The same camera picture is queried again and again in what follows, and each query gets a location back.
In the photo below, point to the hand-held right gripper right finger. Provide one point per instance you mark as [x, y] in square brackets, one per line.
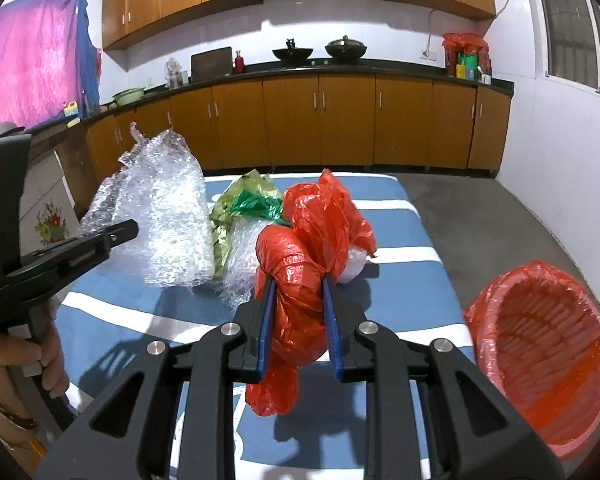
[333, 332]

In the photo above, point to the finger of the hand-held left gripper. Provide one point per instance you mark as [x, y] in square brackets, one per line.
[85, 250]

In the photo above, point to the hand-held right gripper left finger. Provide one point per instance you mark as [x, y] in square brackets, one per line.
[267, 322]

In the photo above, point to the red plastic bag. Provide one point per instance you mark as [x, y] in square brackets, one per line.
[295, 270]

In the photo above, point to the clear plastic bag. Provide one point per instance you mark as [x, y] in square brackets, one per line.
[240, 255]

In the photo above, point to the large clear bubble wrap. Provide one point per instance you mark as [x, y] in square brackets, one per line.
[165, 210]

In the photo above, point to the green gold foil bag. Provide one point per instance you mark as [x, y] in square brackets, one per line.
[225, 205]

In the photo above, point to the red lined waste basket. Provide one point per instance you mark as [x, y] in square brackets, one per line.
[545, 350]

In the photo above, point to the person's left forearm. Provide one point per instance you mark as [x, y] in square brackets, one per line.
[0, 425]

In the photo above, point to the person's left hand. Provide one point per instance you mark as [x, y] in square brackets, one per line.
[50, 360]

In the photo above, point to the flower print white panel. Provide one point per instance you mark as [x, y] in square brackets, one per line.
[50, 220]

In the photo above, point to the silver metal basin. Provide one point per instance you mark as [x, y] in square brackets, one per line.
[0, 132]

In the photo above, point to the small white plastic bag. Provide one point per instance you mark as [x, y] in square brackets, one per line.
[355, 265]

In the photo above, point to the yellow plastic bottle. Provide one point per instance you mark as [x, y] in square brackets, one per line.
[71, 112]

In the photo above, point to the pink hanging cloth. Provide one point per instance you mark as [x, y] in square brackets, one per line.
[25, 60]

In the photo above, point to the green enamel basin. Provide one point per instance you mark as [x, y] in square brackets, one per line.
[128, 96]

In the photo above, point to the blue hanging cloth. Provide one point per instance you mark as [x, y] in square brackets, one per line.
[87, 50]

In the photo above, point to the clear glass jar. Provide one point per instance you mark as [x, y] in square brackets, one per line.
[175, 75]

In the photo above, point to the wooden lower kitchen cabinets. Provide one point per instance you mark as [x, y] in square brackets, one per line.
[350, 125]

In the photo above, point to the brown cutting board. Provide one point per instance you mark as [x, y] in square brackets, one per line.
[211, 64]

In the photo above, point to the red bottle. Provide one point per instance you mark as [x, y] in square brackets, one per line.
[239, 64]

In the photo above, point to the black kitchen countertop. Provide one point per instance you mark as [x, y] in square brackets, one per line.
[390, 72]

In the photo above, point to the black wok with lid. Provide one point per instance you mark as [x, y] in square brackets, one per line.
[345, 50]

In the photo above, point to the white cup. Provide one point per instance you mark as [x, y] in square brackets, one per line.
[486, 79]

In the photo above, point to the red bag with groceries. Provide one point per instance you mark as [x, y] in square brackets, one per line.
[462, 52]

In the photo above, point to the barred window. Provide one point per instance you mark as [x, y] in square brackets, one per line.
[575, 25]

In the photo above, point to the white wall outlet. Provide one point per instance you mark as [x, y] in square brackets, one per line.
[428, 55]

